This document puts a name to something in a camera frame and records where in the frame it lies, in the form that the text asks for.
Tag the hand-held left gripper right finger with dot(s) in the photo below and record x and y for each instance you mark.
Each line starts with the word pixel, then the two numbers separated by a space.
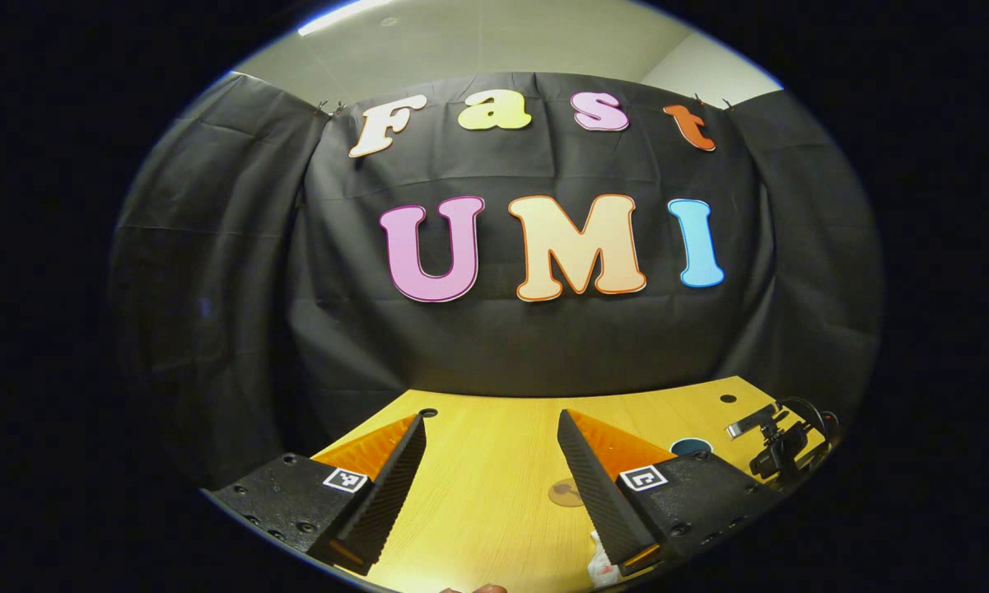
pixel 597 501

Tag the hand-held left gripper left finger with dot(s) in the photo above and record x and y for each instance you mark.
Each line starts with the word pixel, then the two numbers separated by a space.
pixel 383 501

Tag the round cork coaster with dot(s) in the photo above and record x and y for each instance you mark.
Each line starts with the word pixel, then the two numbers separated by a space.
pixel 562 492

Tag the white toothpaste tube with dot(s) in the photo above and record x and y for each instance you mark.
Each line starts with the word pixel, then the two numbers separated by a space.
pixel 601 564

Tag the wooden desktop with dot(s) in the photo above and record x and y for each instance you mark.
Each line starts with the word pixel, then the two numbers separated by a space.
pixel 494 478

